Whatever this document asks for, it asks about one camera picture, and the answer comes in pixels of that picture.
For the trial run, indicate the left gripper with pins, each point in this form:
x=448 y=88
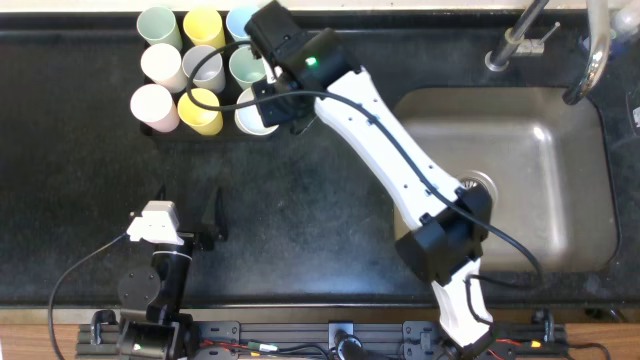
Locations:
x=190 y=240

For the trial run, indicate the yellow cup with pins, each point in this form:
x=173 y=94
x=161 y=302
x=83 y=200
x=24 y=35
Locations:
x=200 y=120
x=202 y=27

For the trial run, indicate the white cup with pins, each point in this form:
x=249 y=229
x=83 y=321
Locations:
x=247 y=120

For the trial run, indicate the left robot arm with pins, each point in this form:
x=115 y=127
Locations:
x=170 y=280

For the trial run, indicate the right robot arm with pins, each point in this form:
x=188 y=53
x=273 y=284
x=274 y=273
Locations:
x=390 y=155

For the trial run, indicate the black tray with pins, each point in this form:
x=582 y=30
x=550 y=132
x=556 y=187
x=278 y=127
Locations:
x=230 y=132

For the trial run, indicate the pink cup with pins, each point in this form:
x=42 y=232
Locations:
x=152 y=105

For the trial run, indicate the grey cup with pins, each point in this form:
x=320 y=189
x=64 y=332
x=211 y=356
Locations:
x=210 y=75

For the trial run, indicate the cream cup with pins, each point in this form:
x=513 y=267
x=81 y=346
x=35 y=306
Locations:
x=162 y=65

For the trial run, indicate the green cup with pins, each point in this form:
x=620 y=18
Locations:
x=159 y=26
x=245 y=70

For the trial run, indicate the blue cup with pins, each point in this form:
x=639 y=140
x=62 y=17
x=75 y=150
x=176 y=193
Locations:
x=236 y=22

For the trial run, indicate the steel tap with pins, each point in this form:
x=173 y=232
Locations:
x=500 y=52

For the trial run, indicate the steel sink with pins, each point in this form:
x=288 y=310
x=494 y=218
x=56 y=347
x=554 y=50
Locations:
x=550 y=175

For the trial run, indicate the blue soap bottle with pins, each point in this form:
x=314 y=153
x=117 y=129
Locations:
x=619 y=47

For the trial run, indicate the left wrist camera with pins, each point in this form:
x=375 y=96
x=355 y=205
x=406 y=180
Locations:
x=155 y=222

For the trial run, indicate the mounting rail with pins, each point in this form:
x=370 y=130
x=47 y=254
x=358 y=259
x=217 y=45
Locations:
x=290 y=332

